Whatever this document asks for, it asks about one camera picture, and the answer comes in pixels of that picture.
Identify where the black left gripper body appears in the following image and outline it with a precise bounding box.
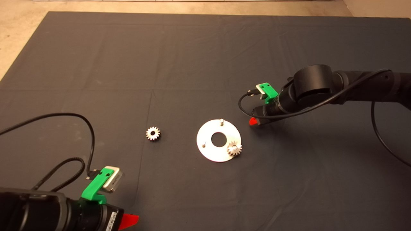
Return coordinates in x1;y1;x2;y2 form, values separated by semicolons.
77;201;125;231

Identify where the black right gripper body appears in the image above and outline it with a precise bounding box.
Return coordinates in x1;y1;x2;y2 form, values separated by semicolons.
251;95;288;125

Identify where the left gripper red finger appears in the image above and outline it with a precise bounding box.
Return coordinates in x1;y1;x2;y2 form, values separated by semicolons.
118;214;140;231

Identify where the steel planetary gear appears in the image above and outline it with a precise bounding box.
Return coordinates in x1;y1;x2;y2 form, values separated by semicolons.
227;141;243;158
146;126;161;142

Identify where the round metal carrier plate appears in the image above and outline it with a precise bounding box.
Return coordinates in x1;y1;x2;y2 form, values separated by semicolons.
197;119;242;163

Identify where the dark grey table cloth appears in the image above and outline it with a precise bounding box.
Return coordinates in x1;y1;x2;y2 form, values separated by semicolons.
0;12;411;231

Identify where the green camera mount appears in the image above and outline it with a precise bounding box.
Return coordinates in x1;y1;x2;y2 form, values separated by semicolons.
81;167;114;205
259;83;279;105

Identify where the thin black camera cable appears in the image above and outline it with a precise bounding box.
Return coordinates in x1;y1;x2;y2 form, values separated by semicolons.
238;69;411;167
0;112;100;180

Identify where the black braided cable loop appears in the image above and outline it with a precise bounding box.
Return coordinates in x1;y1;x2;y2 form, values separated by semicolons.
282;77;295;92
31;157;86;192

